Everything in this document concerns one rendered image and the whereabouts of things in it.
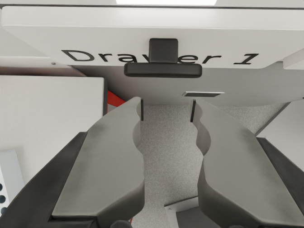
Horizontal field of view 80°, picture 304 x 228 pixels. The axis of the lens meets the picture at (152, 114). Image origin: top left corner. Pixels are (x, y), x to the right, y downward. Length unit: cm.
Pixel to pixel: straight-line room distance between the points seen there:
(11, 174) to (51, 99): 14
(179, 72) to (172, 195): 103
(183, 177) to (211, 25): 102
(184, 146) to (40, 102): 86
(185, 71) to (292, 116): 115
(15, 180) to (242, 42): 38
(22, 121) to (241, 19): 36
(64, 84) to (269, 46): 31
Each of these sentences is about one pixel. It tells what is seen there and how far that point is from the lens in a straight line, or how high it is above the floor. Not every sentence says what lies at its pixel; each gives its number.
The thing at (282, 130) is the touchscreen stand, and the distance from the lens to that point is 126.
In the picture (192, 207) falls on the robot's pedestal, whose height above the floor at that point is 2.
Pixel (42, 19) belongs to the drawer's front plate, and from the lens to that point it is 20.
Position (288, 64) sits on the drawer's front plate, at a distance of 31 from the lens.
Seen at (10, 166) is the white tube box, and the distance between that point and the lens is 39.
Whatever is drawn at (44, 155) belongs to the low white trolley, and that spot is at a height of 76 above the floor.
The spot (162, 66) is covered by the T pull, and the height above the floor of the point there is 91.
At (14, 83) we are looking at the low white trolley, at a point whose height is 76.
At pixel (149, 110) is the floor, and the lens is 108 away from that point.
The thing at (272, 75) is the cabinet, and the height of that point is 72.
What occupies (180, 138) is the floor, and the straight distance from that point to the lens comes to 109.
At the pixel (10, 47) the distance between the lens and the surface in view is 33.
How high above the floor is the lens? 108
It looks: 87 degrees down
